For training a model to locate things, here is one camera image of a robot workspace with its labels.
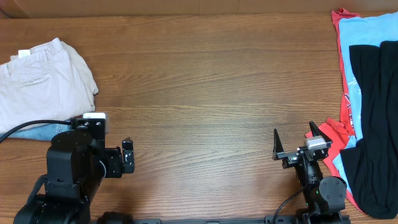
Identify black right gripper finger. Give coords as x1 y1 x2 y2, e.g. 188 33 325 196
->
272 129 284 161
309 121 332 145

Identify light blue t-shirt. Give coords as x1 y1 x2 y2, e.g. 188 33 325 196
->
331 11 398 194

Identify beige cotton shorts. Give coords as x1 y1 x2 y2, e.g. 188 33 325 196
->
1 38 98 133

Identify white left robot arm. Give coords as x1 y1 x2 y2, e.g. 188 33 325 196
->
14 130 135 224

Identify black garment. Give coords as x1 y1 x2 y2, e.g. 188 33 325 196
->
341 41 397 219

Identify red garment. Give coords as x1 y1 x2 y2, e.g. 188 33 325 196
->
319 7 362 212

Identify folded blue denim jeans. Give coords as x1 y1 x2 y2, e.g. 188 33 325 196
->
9 124 71 141

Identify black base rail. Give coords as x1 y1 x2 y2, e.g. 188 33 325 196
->
90 211 351 224

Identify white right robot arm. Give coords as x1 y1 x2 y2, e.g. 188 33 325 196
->
264 121 351 224

